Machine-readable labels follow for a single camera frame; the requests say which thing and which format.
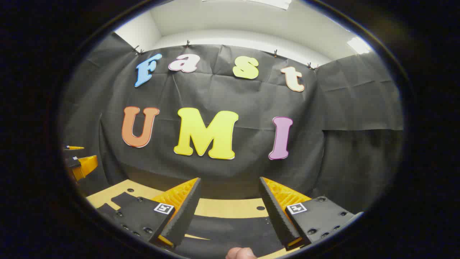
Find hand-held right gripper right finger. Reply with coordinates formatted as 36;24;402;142
259;176;364;251

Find black jeans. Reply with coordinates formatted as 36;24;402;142
96;192;288;259

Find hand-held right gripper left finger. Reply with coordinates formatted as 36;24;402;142
101;177;202;249

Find black backdrop cloth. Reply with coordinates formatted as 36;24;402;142
59;32;405;216

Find ceiling light panel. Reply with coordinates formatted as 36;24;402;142
346;36;371;55

